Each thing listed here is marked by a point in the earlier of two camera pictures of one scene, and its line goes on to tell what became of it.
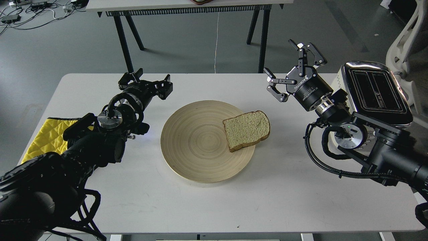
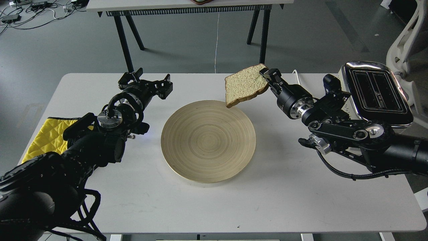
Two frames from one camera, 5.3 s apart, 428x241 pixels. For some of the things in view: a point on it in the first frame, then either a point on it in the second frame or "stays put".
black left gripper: (144, 90) stays put
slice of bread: (246, 128) -> (245, 84)
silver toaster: (373, 90) stays put
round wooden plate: (194, 145) stays put
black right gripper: (308, 87) -> (293, 99)
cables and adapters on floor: (30, 14) stays put
